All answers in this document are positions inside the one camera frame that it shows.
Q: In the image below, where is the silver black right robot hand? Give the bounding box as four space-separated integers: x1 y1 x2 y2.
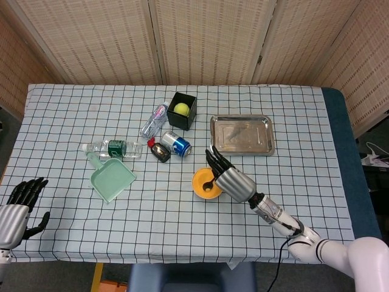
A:
205 145 258 203

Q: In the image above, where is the orange box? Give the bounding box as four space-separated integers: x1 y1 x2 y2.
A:
99 281 128 292

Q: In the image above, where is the small black bottle red cap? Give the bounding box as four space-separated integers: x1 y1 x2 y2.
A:
146 137 171 164

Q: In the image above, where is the white cables and charger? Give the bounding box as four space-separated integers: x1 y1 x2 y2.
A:
360 141 389 167

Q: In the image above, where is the white bowl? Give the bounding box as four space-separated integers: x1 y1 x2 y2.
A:
191 167 227 200

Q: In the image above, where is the clear bottle green label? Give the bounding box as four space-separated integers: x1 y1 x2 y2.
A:
81 139 143 160

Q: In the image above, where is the silver metal tray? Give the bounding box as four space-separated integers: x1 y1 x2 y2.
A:
210 114 276 157

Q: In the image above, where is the clear bottle pink label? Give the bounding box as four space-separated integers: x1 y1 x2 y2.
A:
140 102 170 138

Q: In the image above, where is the blue chair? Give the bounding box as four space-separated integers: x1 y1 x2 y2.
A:
127 262 258 292

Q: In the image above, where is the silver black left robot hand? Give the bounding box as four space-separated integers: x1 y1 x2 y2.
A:
0 177 51 249

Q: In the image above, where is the blue checked tablecloth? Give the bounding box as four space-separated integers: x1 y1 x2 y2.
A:
5 83 357 264

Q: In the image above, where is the green plastic dustpan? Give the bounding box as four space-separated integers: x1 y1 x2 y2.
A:
86 151 137 204

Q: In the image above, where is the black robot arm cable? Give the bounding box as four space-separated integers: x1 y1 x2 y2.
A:
272 237 293 292

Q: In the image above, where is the beige woven folding screen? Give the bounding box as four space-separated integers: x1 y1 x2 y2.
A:
0 0 389 137

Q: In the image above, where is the yellow-green tennis ball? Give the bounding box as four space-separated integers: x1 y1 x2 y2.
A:
173 102 191 116

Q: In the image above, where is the blue and white can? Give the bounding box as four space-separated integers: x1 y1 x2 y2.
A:
160 130 193 157

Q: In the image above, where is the blue padded table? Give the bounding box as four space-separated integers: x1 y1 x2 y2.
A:
322 87 384 253

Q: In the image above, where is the orange powder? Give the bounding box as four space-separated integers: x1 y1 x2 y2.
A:
193 168 222 198

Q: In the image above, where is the black square box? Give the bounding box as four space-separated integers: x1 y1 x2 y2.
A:
166 92 198 131

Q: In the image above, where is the yellow wooden strip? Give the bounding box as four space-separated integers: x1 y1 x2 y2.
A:
90 263 104 292

